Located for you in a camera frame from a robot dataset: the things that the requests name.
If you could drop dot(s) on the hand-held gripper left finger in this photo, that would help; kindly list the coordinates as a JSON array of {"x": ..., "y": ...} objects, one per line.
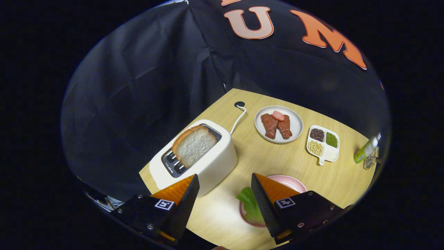
[{"x": 185, "y": 208}]

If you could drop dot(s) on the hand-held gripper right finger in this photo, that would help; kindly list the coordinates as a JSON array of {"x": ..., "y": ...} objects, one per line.
[{"x": 265, "y": 205}]

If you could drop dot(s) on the green lettuce leaf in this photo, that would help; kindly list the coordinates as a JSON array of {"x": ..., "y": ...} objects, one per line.
[{"x": 251, "y": 205}]

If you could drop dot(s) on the toasted bread slice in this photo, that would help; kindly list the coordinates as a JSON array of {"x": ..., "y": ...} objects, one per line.
[{"x": 194, "y": 146}]

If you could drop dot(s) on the pink plate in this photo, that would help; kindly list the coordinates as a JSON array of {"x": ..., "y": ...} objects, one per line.
[{"x": 291, "y": 182}]

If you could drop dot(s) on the white toaster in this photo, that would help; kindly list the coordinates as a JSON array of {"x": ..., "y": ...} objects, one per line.
[{"x": 218, "y": 163}]

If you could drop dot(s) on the yellow soybeans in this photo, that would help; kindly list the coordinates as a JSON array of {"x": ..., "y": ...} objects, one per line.
[{"x": 315, "y": 148}]

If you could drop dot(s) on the brown meat piece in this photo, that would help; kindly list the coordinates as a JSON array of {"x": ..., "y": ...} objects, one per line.
[
  {"x": 285, "y": 129},
  {"x": 269, "y": 126}
]

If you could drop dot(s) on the white round plate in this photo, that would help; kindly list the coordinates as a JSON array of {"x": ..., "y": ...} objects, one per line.
[{"x": 296, "y": 128}]

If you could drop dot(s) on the white divided dish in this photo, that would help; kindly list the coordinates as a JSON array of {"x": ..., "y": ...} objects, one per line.
[{"x": 331, "y": 154}]

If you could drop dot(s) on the dark red beans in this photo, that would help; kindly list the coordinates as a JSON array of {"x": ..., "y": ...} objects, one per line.
[{"x": 316, "y": 134}]

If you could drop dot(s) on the small red sausage slice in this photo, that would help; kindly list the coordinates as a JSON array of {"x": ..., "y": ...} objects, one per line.
[{"x": 278, "y": 115}]

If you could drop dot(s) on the green mung beans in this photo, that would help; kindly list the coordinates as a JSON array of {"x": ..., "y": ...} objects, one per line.
[{"x": 331, "y": 140}]

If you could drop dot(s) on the green drink bottle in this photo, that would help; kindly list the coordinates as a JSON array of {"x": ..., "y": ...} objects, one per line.
[{"x": 364, "y": 151}]

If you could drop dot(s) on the black backdrop cloth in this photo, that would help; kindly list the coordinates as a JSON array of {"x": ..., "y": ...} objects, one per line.
[{"x": 138, "y": 86}]

